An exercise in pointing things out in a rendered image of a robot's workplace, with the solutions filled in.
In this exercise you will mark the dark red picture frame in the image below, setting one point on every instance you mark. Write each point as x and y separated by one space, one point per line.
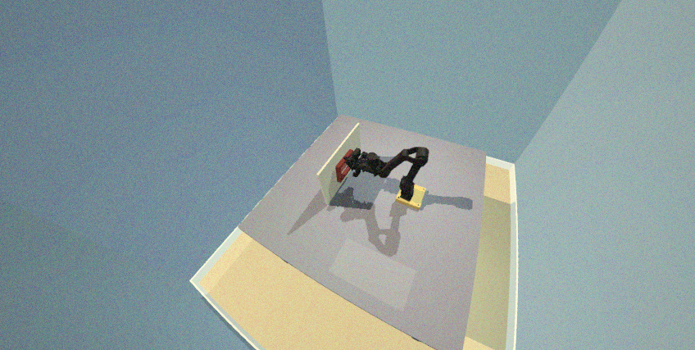
342 168

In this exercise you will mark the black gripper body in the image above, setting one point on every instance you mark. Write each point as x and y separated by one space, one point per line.
359 163

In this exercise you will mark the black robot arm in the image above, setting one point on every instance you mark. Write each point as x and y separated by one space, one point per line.
383 169

